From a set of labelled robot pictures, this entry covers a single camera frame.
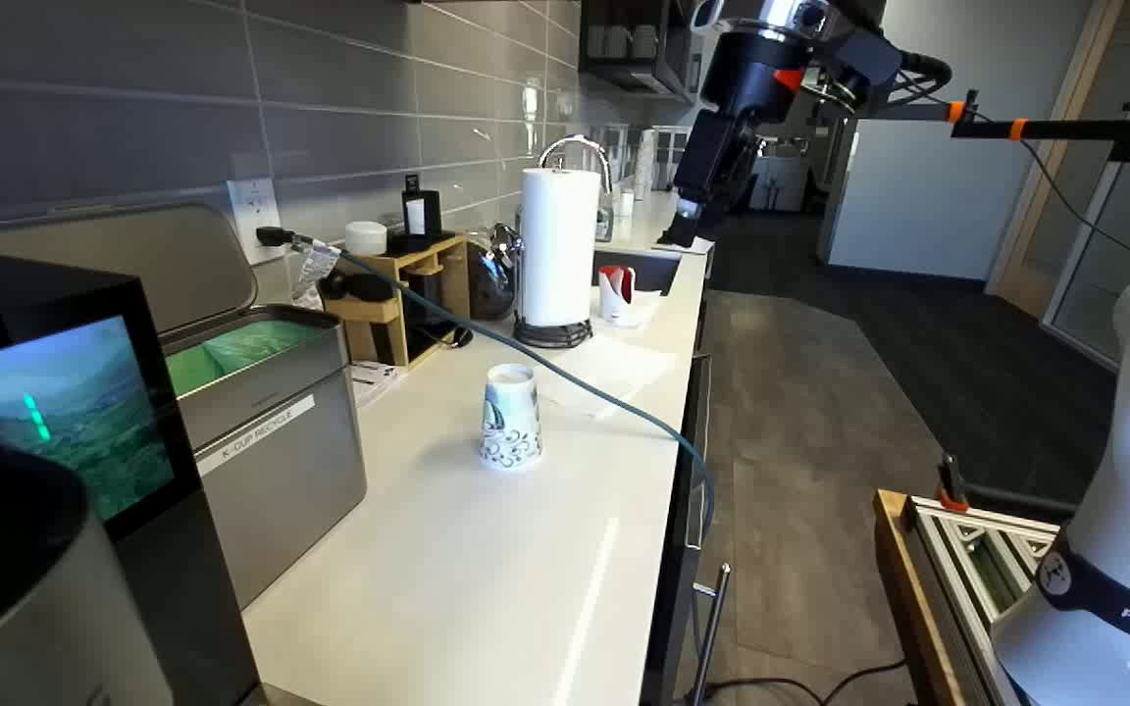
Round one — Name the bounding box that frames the white cabinet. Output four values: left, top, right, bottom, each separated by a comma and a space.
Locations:
815, 115, 1031, 288

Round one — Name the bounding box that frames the white paper towel roll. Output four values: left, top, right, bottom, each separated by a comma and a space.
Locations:
516, 165, 606, 331

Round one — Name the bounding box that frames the small printed card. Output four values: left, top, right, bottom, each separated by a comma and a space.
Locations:
345, 358, 407, 401

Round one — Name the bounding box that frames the patterned paper coffee cup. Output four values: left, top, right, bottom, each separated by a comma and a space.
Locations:
475, 360, 549, 475

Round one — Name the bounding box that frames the dark sink basin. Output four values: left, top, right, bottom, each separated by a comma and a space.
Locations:
589, 248, 689, 299

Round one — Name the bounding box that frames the chrome arched faucet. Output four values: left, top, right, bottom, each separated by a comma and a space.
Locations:
536, 131, 619, 248

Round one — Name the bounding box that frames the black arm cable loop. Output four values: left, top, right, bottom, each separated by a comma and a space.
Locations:
872, 46, 959, 110

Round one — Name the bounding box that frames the stainless steel lidded bin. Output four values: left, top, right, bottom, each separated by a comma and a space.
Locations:
0, 200, 372, 613

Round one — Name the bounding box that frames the aluminium profile frame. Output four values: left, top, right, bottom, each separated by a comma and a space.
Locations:
912, 493, 1067, 706

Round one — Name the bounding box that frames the white paper sheet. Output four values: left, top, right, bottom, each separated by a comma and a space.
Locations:
549, 326, 699, 409

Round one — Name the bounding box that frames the dark teal power cable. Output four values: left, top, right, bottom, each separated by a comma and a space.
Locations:
256, 222, 724, 562

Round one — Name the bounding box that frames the black bottle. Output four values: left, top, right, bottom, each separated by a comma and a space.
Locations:
396, 173, 445, 250

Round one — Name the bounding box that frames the white wall outlet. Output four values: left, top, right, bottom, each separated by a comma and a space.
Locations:
226, 173, 284, 265

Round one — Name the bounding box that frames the black floor cable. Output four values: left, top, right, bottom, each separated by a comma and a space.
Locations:
706, 655, 917, 706

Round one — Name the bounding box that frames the grey round container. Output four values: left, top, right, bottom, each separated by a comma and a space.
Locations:
0, 434, 178, 706

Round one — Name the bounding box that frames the black appliance with screen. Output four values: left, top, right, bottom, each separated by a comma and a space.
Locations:
0, 248, 266, 706

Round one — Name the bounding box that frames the dark counter cabinet front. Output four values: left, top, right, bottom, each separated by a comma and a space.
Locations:
639, 279, 737, 706

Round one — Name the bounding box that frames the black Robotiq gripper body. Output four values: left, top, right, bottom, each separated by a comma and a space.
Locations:
670, 106, 770, 229

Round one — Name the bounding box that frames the wooden board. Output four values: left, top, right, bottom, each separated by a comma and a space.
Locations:
872, 486, 974, 706

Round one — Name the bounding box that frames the red and white object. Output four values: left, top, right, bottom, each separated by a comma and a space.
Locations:
592, 262, 648, 331

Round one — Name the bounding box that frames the wooden countertop organizer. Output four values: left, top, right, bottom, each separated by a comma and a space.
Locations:
324, 231, 479, 367

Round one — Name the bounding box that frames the black pole with orange clamps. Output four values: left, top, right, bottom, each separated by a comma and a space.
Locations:
942, 88, 1130, 169

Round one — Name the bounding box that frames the black wire towel holder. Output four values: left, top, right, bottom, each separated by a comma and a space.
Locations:
512, 309, 601, 354

